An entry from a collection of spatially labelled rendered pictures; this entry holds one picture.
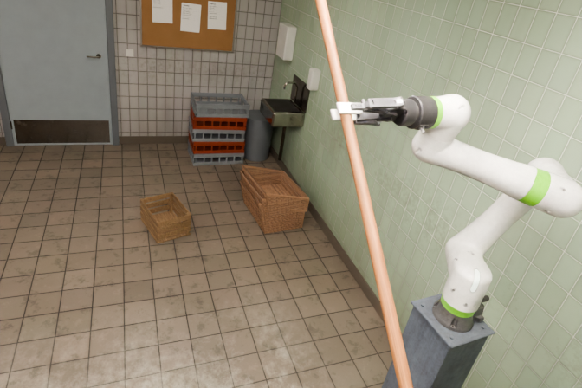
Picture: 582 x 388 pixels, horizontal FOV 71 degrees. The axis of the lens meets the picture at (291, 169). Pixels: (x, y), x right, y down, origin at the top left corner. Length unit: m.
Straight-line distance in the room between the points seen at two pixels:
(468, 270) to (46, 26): 4.45
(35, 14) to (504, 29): 4.17
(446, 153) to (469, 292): 0.52
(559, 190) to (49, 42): 4.61
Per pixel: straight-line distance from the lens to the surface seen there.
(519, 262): 2.32
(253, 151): 5.03
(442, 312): 1.68
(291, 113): 4.27
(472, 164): 1.35
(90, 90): 5.12
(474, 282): 1.56
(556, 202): 1.44
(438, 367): 1.73
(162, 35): 4.96
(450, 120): 1.24
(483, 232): 1.67
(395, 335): 0.98
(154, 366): 2.87
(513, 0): 2.38
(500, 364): 2.57
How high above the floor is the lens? 2.30
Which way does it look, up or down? 27 degrees down
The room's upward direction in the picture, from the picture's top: 10 degrees clockwise
